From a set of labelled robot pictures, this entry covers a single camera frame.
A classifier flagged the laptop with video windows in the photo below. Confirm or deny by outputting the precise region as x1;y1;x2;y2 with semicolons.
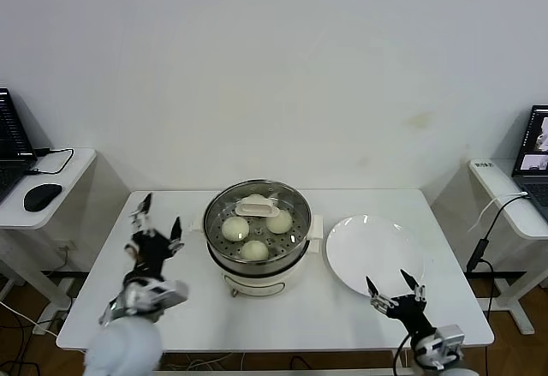
511;103;548;208

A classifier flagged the laptop with dark text screen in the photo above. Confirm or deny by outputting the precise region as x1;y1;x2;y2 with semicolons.
0;87;38;204

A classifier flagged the black laptop charger cable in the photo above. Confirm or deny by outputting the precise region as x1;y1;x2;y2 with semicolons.
23;147;74;176

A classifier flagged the black power adapter cable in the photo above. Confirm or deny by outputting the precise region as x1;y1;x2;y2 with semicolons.
465;194;527;334

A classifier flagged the perforated steel steamer basket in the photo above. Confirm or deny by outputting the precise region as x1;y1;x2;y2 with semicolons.
190;178;325;275

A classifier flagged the white floor cable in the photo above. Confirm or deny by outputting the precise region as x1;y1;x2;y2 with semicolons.
0;298;59;337

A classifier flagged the white table leg frame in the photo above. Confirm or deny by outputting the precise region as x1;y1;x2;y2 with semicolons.
152;348;463;376

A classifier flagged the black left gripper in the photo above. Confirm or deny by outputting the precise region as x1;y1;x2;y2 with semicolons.
128;192;186;283

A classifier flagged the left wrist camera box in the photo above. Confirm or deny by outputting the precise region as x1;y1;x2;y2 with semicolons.
147;279;190;308

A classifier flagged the white round plate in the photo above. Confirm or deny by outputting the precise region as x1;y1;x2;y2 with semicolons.
325;215;427;300

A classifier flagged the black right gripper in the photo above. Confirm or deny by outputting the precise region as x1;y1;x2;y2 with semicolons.
365;268;438;339

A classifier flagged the round glass pot lid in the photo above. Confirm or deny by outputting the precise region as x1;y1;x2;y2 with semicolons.
204;180;310;261

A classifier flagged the black computer mouse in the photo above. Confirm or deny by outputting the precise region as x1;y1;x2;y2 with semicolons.
23;183;63;213

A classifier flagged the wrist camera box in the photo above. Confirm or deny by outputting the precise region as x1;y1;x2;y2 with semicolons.
432;324;466;360
147;279;190;308

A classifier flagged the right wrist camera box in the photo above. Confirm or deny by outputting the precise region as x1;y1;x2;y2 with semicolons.
432;324;466;360

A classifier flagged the cream electric cooking pot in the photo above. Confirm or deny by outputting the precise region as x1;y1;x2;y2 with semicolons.
190;230;322;299

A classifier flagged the white cable bundle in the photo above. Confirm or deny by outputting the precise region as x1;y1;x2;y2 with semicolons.
166;352;241;371

